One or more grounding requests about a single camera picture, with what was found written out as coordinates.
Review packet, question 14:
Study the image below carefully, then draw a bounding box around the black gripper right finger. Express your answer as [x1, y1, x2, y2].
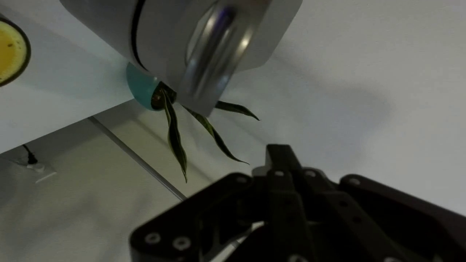
[265, 145, 466, 262]

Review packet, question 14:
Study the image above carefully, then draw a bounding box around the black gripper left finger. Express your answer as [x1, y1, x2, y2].
[130, 165, 289, 262]

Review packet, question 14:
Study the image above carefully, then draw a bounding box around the grey pod coffee maker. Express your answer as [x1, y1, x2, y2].
[59, 0, 305, 118]

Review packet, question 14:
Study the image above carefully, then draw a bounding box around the snake plant in teal pot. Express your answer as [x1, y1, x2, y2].
[126, 62, 261, 185]

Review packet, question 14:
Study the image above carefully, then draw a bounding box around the white plastic board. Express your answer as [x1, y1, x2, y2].
[0, 0, 137, 156]

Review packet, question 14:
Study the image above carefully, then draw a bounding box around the dark candle jar yellow wax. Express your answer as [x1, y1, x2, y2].
[0, 17, 32, 89]

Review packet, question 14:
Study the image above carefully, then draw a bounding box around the white wall outlet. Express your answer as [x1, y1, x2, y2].
[27, 162, 57, 185]

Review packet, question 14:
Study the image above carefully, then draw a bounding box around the black power cord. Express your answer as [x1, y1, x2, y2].
[21, 143, 41, 166]

